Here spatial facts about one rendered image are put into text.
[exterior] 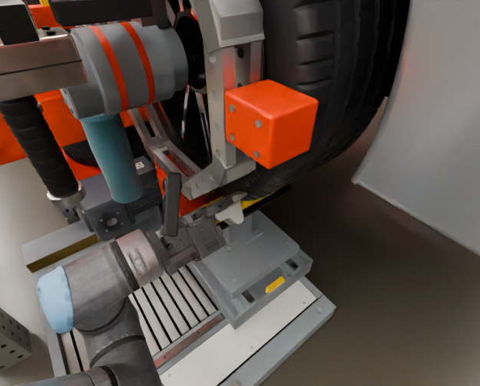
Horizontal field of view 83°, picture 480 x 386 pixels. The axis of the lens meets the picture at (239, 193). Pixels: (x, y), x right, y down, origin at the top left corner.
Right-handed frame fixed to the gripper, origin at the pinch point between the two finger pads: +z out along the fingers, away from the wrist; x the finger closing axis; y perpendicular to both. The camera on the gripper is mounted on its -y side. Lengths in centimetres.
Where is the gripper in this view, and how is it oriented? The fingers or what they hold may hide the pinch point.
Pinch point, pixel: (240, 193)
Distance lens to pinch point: 56.5
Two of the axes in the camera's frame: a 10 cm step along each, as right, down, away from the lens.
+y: 4.3, 9.0, 0.5
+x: 4.3, -1.5, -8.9
